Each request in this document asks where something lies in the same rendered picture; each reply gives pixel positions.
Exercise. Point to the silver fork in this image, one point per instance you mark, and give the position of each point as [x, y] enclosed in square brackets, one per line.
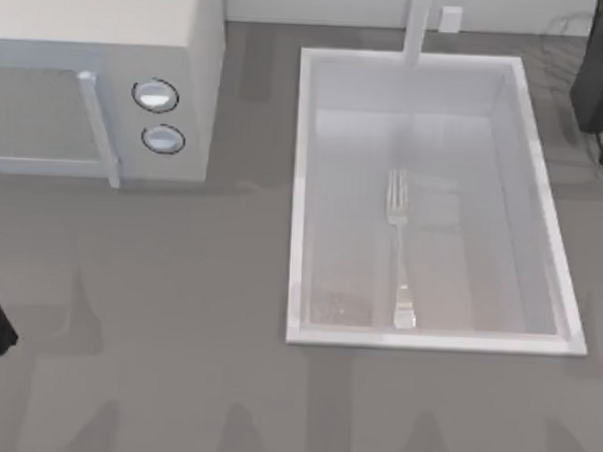
[399, 240]

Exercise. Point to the small microwave knob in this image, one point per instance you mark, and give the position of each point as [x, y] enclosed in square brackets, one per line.
[163, 139]

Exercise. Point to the large microwave knob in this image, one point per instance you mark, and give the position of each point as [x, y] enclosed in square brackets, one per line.
[155, 95]

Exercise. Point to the pale microwave oven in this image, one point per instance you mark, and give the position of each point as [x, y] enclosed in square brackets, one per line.
[199, 56]

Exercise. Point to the tall white tap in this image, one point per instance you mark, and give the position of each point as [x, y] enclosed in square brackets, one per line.
[416, 26]

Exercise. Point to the white sink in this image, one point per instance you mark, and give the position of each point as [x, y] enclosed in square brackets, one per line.
[542, 206]

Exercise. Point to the microwave glass door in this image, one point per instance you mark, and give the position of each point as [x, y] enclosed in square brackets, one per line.
[36, 119]

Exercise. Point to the black chair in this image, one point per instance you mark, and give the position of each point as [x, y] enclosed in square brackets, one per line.
[601, 64]

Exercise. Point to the white wall socket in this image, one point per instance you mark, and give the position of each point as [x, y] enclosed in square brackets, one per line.
[449, 18]

